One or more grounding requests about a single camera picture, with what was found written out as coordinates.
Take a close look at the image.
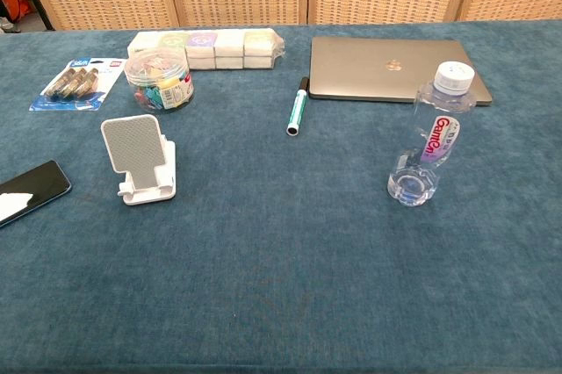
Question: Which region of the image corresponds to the black smartphone blue edge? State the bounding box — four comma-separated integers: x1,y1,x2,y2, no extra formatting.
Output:
0,160,73,229

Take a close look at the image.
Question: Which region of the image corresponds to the white phone stand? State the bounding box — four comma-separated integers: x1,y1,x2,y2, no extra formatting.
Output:
100,113,177,205

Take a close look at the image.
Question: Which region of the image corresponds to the green whiteboard marker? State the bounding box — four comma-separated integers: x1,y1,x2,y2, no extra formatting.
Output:
286,76,310,137

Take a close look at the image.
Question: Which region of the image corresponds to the blue velvet tablecloth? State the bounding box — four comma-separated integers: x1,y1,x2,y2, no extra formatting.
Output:
0,18,562,374

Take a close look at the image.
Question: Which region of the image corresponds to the wrapped bundle of tissue packs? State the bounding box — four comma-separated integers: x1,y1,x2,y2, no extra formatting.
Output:
127,27,286,71

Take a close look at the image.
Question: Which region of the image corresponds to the grey closed laptop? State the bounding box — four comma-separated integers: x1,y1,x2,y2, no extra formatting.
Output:
307,35,494,107

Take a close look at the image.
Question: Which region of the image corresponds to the clear jar of binder clips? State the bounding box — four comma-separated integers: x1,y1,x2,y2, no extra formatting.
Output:
123,47,196,114

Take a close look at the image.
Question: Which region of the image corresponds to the clear plastic water bottle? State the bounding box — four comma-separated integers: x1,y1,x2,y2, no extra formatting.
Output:
386,61,477,208

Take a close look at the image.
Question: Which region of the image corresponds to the blue blister pack of clips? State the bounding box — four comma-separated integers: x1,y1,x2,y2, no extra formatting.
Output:
28,56,128,112

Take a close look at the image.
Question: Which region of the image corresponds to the orange object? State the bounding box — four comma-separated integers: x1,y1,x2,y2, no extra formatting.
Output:
0,0,32,23

